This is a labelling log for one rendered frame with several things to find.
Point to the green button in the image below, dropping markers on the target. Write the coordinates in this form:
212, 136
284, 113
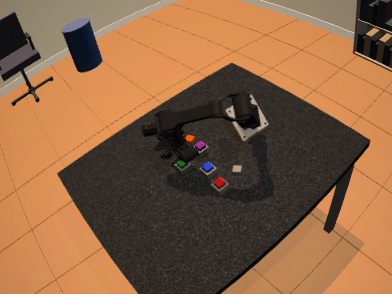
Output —
182, 167

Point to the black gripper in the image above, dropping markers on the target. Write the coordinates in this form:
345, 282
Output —
184, 152

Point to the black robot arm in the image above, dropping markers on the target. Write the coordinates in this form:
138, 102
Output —
170, 122

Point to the red button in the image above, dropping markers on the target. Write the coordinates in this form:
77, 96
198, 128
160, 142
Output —
220, 186

